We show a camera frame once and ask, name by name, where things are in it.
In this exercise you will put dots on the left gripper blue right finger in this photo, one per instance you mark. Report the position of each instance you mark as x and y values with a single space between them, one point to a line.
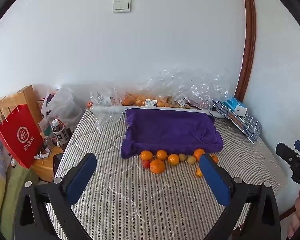
213 176

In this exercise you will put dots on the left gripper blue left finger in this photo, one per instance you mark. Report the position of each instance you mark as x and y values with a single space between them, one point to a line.
78 177

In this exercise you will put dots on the small orange kumquat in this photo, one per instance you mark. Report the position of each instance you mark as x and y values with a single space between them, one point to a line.
198 172

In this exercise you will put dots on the yellow-green small fruit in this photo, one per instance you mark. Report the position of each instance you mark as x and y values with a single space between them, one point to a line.
182 157
191 159

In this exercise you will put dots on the orange with stem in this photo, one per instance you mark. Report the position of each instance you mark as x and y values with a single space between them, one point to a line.
198 153

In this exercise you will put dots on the small red fruit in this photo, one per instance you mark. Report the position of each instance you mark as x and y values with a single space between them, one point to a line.
146 164

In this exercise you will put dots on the large orange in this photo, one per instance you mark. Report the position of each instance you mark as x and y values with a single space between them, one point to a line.
157 166

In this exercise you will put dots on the right hand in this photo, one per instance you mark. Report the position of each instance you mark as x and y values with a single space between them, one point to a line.
295 222

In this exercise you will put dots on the wooden bedside table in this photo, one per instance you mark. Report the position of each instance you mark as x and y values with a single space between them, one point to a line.
43 168

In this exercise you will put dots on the plastic drink bottle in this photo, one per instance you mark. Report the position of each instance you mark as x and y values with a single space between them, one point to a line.
61 134

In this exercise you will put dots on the folded grey plaid cloth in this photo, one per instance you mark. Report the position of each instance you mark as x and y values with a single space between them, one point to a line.
247 124

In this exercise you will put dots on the striped quilted mattress cover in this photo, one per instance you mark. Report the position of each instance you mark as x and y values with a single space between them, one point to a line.
125 201

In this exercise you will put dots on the green cushion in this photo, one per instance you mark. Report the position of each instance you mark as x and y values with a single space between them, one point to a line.
16 177

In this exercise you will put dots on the blue white tissue pack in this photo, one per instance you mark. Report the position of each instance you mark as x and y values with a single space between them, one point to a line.
236 106

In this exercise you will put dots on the purple towel covered tray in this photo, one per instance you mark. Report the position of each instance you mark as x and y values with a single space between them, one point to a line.
172 131

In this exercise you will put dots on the white plastic bag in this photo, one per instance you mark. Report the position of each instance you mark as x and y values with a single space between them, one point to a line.
61 105

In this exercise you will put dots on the crumpled clear plastic bag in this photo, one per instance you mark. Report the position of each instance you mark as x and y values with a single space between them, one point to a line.
107 107

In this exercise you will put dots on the red paper shopping bag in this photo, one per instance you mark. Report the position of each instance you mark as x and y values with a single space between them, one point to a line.
20 135

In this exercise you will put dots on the clear bag of oranges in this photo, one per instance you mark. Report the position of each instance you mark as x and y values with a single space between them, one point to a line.
143 98

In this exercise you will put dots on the clear bag of brown fruit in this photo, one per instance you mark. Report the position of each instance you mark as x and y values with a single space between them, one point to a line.
197 94

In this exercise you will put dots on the wooden chair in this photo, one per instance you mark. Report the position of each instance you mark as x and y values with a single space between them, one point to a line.
25 96

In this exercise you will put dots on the brown wooden door frame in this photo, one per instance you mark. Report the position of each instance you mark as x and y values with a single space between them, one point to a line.
249 49

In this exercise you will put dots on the white wall switch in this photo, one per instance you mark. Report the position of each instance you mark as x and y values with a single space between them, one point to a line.
120 6

